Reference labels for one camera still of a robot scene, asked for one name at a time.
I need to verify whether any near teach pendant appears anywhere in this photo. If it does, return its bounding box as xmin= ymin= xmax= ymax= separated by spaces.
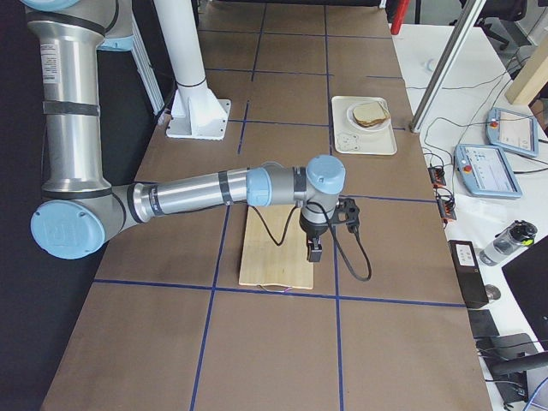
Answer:
xmin=454 ymin=144 xmax=522 ymax=199

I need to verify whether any teach pendant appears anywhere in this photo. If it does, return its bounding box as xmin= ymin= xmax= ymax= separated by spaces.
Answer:
xmin=485 ymin=108 xmax=539 ymax=158
xmin=454 ymin=144 xmax=522 ymax=199

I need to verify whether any bread slice on plate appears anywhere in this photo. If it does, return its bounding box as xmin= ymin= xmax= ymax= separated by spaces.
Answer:
xmin=354 ymin=116 xmax=390 ymax=129

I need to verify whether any white round plate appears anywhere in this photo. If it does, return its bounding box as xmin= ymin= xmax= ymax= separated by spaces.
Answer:
xmin=347 ymin=100 xmax=391 ymax=132

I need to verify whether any far teach pendant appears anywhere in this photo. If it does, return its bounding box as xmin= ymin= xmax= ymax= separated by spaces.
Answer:
xmin=485 ymin=108 xmax=539 ymax=158

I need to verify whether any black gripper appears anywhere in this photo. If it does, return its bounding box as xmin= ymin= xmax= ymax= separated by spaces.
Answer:
xmin=299 ymin=209 xmax=330 ymax=262

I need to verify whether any black rectangular box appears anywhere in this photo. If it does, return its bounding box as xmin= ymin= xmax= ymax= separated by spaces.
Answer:
xmin=448 ymin=240 xmax=489 ymax=309

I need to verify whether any bread slice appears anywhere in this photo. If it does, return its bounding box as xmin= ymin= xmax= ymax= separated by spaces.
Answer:
xmin=354 ymin=116 xmax=390 ymax=129
xmin=352 ymin=101 xmax=390 ymax=118

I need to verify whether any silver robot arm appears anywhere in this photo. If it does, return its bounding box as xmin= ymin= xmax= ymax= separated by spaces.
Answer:
xmin=25 ymin=1 xmax=346 ymax=262

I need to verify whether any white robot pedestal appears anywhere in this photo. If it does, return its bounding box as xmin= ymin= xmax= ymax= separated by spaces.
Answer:
xmin=154 ymin=0 xmax=231 ymax=140

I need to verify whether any clear water bottle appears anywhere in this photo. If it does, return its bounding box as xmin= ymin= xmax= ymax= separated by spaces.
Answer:
xmin=479 ymin=220 xmax=538 ymax=266

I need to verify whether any wooden cutting board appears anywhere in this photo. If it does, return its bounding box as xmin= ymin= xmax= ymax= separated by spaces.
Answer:
xmin=239 ymin=205 xmax=313 ymax=289

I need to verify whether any black monitor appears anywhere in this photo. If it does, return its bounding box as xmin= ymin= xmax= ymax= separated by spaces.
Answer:
xmin=502 ymin=242 xmax=547 ymax=349

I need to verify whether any aluminium frame post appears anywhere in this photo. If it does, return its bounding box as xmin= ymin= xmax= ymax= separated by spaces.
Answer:
xmin=409 ymin=0 xmax=486 ymax=133

